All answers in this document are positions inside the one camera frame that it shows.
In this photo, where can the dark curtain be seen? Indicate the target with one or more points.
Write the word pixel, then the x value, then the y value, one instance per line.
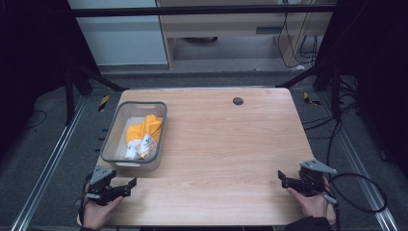
pixel 375 64
pixel 32 64

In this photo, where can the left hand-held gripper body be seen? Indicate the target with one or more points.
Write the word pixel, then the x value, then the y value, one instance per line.
pixel 100 183

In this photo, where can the light wooden desk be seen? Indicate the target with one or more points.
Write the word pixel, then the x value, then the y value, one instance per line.
pixel 224 29

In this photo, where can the black horizontal bar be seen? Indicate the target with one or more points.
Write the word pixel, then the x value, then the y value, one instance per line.
pixel 192 10

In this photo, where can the white cabinet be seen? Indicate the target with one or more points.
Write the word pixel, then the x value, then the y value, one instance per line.
pixel 122 41

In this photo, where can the black metal stand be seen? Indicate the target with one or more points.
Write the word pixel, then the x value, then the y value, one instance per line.
pixel 335 89
pixel 72 93

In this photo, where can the orange and white cloth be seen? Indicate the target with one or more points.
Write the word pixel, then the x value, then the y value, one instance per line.
pixel 144 136

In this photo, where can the person's right hand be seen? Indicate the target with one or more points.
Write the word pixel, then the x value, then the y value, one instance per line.
pixel 311 203

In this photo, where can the metal floor rail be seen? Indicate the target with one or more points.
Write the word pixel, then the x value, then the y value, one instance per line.
pixel 48 163
pixel 362 173

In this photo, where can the black and yellow tape strip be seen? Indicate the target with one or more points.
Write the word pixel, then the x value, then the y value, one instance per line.
pixel 310 99
pixel 103 103

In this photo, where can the dark round table grommet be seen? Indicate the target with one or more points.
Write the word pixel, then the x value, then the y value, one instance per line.
pixel 238 101

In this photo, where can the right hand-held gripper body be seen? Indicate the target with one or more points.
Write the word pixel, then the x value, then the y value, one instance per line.
pixel 312 179

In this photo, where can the grey-rimmed plastic basket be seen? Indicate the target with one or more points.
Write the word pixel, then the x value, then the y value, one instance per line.
pixel 134 134

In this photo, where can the person's left hand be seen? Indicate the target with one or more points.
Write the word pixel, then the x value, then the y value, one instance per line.
pixel 97 213

